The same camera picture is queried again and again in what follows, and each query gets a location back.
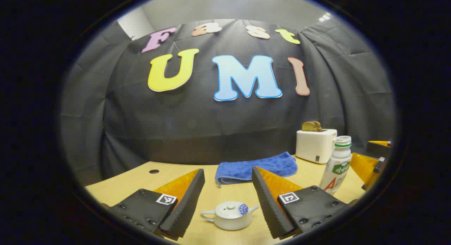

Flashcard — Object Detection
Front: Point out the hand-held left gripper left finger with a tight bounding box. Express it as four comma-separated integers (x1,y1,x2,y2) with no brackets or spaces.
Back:
106,169,205,240

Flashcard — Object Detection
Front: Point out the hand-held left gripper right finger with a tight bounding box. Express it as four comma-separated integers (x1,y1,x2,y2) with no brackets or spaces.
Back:
252,166,353,240

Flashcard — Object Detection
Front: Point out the white plastic water bottle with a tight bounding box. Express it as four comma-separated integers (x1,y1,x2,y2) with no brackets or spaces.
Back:
319,136,352,195

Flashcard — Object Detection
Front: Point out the white ceramic teacup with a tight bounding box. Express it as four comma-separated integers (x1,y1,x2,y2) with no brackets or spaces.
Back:
200,201,260,231

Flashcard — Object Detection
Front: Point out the blue folded towel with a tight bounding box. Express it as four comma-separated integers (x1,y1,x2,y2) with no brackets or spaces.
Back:
215,152,298,187

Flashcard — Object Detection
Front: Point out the white toaster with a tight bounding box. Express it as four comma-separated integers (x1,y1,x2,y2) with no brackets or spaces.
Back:
295,129,338,164

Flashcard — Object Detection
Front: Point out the black backdrop cloth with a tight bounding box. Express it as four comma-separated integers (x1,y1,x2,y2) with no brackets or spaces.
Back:
60,19,397,185

